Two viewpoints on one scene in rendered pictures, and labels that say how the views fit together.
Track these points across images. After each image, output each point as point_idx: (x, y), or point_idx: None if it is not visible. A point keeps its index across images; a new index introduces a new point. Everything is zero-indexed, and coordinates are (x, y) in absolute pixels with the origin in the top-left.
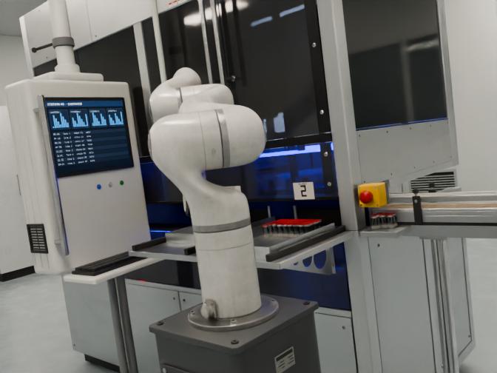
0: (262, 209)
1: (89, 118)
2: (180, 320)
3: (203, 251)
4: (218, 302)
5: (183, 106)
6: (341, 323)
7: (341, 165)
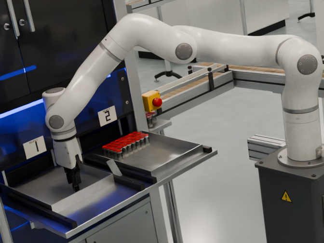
0: (45, 155)
1: None
2: (308, 170)
3: (317, 119)
4: (321, 145)
5: (240, 42)
6: (144, 209)
7: (134, 84)
